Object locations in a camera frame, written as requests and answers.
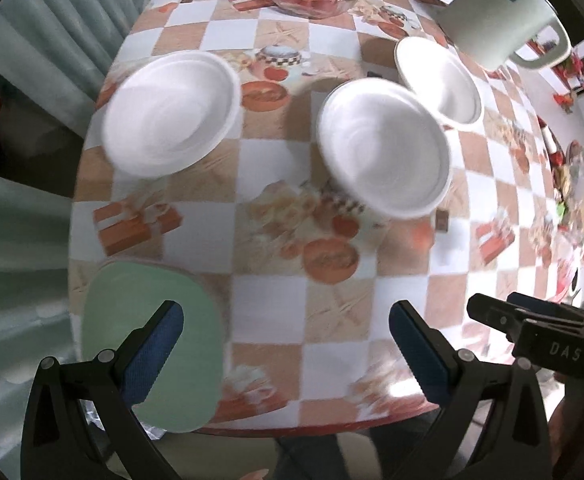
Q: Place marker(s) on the white foam bowl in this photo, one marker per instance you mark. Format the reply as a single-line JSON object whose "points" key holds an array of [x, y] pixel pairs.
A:
{"points": [[387, 150], [171, 110], [447, 85]]}

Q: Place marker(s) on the checkered printed tablecloth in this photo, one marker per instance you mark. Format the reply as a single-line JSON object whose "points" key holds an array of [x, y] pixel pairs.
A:
{"points": [[272, 300]]}

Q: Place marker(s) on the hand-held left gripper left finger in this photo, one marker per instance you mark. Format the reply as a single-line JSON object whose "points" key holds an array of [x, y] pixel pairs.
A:
{"points": [[159, 342]]}

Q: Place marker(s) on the red paper decoration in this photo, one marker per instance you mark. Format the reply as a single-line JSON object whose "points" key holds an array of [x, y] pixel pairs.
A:
{"points": [[566, 99]]}

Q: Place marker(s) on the green square plate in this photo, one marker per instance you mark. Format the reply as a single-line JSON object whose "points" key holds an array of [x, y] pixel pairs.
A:
{"points": [[116, 305]]}

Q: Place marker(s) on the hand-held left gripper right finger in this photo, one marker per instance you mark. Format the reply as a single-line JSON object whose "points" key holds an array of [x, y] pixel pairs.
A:
{"points": [[419, 355]]}

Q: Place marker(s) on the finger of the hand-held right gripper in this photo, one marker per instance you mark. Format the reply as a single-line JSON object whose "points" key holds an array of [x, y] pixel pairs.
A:
{"points": [[547, 307], [497, 317]]}

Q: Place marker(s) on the pile of wrapped sweets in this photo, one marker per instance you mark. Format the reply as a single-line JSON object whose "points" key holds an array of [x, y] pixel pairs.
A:
{"points": [[579, 185]]}

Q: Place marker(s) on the pale green plastic jug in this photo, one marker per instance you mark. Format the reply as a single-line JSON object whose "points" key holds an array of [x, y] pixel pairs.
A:
{"points": [[497, 10]]}

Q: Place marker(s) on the pale green ribbed sofa cover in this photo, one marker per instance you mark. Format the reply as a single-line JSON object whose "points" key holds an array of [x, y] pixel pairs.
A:
{"points": [[21, 260]]}

